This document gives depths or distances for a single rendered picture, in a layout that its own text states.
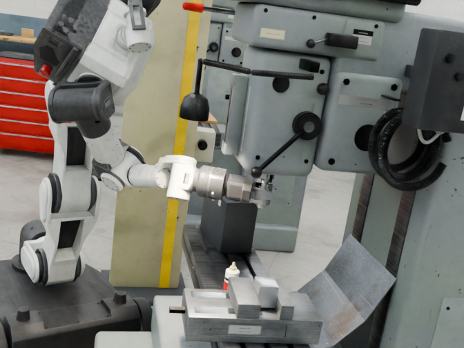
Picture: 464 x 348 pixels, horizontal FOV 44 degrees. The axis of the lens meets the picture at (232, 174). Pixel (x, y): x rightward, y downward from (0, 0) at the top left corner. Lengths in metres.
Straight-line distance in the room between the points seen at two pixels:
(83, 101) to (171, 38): 1.67
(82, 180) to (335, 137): 0.95
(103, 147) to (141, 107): 1.56
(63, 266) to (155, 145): 1.24
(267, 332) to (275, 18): 0.78
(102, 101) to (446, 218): 0.94
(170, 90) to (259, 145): 1.83
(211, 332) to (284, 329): 0.19
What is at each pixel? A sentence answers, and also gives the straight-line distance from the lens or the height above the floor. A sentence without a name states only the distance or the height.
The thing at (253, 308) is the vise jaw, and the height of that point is 1.00.
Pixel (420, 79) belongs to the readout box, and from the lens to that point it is 1.29.
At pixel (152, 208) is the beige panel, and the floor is 0.55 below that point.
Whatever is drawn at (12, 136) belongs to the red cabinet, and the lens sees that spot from 6.20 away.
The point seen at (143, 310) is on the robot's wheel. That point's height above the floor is 0.59.
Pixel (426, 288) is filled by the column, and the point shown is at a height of 1.07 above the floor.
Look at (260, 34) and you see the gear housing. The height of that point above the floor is 1.66.
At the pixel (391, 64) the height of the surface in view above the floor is 1.63.
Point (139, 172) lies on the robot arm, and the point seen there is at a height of 1.21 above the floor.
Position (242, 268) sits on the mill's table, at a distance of 1.90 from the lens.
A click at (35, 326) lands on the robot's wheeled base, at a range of 2.10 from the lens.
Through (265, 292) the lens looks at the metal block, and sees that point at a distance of 1.50.
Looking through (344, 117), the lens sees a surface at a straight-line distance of 1.47.
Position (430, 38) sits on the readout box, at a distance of 1.28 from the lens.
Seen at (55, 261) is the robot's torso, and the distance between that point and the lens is 2.21.
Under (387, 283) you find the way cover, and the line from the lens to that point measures 1.67.
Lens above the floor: 1.70
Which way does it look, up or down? 16 degrees down
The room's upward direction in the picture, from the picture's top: 8 degrees clockwise
